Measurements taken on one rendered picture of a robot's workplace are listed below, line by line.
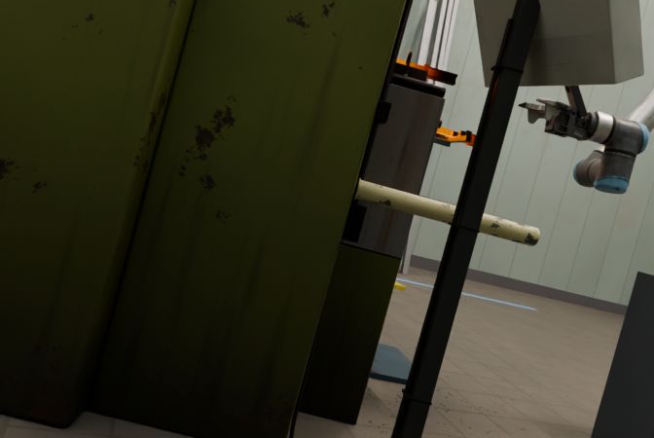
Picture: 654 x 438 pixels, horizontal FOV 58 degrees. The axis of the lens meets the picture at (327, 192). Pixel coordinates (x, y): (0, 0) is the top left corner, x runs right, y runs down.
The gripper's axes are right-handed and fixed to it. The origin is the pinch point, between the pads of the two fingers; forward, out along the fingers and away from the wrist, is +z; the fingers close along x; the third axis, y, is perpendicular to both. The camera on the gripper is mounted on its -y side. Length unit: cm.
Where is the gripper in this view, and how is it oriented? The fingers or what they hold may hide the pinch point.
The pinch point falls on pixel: (527, 99)
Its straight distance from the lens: 187.0
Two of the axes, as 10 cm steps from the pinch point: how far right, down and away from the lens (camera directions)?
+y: -2.6, 9.7, 0.2
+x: -0.5, -0.3, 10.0
